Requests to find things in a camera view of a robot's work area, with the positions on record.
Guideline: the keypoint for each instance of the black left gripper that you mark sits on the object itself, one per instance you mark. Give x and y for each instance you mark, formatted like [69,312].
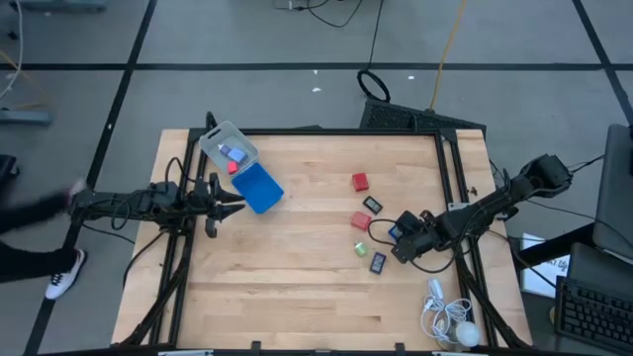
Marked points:
[211,207]

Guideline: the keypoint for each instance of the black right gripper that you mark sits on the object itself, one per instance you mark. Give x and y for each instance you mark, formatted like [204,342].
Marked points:
[418,235]

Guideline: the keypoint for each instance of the blue digital thermometer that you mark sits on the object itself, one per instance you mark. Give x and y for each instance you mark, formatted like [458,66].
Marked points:
[394,232]

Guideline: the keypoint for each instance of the navy digital thermometer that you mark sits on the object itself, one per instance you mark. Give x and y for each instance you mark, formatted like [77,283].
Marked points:
[378,263]

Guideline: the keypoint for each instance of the light blue wall charger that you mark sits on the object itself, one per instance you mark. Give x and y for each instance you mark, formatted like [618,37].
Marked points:
[238,155]

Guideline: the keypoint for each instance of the black digital thermometer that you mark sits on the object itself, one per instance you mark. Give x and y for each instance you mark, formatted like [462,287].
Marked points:
[372,204]

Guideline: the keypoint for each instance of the dark red wall charger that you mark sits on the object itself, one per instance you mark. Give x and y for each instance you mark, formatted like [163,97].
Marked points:
[360,182]
[361,221]

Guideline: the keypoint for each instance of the green wall charger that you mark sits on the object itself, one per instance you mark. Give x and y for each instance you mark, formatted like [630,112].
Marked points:
[361,249]

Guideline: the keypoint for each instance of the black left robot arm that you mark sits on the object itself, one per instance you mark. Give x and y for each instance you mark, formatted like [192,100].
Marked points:
[123,203]

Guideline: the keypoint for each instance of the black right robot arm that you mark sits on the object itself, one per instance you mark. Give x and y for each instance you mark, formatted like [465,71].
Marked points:
[494,203]

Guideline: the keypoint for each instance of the blue plastic bin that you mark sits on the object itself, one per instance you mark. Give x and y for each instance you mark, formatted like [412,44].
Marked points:
[258,189]

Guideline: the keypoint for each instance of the grey plastic bin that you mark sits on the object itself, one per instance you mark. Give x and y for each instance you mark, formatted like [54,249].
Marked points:
[217,138]

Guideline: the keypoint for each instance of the white light bulb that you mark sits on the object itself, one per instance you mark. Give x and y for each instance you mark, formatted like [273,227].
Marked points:
[467,334]

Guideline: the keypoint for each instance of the black mesh panel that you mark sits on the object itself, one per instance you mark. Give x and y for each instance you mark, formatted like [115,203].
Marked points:
[395,116]

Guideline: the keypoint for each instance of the white bar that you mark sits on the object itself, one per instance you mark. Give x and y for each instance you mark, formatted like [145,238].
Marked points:
[460,353]
[185,353]

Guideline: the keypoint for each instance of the white paper sheet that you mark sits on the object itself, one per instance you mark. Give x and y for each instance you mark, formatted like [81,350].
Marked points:
[539,284]

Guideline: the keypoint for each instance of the black desk bar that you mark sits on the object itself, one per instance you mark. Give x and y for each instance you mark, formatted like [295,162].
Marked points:
[554,246]

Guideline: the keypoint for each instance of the dark grey case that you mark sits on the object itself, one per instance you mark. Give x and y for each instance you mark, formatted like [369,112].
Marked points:
[601,267]

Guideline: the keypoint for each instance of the black keyboard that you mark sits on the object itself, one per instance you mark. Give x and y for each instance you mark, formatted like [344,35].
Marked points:
[593,316]

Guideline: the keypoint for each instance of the grey metal foot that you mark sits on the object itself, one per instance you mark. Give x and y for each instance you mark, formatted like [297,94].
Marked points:
[25,117]
[59,5]

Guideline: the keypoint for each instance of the black floor object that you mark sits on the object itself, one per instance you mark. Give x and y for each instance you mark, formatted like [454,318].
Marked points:
[6,165]

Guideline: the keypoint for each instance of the grey metal bracket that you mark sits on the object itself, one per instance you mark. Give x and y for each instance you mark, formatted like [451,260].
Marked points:
[457,205]

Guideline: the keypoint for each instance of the black aluminium table frame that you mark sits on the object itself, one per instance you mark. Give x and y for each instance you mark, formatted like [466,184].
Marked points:
[346,132]

